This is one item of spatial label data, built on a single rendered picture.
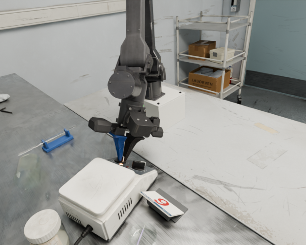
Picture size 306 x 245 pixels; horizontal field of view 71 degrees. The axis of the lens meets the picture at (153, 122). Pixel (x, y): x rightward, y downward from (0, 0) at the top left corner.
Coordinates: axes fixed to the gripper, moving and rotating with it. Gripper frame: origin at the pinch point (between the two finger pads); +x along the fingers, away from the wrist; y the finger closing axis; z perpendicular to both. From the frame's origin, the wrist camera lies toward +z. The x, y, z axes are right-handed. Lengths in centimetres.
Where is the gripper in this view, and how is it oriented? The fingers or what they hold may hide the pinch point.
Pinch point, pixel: (124, 148)
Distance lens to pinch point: 55.6
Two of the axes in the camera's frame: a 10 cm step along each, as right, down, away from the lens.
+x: -1.9, 9.8, 1.0
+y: 8.4, 1.1, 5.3
